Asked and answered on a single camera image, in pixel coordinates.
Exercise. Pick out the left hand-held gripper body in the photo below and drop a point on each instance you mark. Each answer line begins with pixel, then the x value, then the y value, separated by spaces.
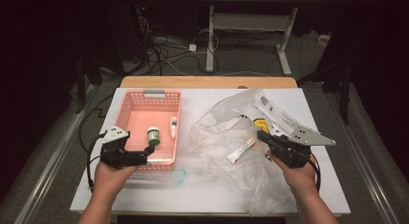
pixel 112 153

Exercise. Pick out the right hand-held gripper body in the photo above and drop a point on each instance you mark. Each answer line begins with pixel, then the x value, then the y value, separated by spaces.
pixel 292 151

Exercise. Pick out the small green-lidded jar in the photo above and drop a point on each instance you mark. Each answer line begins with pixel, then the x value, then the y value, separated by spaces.
pixel 153 136

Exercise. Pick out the pink plastic basket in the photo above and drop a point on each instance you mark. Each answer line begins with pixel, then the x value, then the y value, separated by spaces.
pixel 141 121

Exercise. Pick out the white ointment tube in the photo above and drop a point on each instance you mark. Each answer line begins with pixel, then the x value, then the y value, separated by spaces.
pixel 240 151

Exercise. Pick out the clear plastic bag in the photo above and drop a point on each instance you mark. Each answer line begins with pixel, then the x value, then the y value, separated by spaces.
pixel 225 134

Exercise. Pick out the person's left hand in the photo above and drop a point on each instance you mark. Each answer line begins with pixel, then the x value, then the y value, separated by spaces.
pixel 109 180

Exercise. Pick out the person's right hand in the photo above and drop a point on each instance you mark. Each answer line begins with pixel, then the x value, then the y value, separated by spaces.
pixel 300 179

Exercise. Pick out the black stand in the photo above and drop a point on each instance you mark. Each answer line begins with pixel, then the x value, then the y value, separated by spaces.
pixel 80 89
pixel 344 95

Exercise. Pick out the white board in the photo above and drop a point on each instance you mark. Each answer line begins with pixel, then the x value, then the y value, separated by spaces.
pixel 199 101

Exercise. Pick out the wooden table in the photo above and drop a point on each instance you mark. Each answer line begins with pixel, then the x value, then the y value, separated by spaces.
pixel 209 82

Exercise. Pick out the white power adapter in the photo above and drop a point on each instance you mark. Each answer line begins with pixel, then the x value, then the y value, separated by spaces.
pixel 192 47

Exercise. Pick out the white power strip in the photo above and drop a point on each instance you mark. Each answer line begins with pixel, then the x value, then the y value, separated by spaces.
pixel 324 39

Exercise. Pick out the metal rail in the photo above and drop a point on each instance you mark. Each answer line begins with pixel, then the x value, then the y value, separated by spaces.
pixel 363 166
pixel 48 166

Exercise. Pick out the white desk frame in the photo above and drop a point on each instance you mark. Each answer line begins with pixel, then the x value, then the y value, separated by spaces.
pixel 210 40

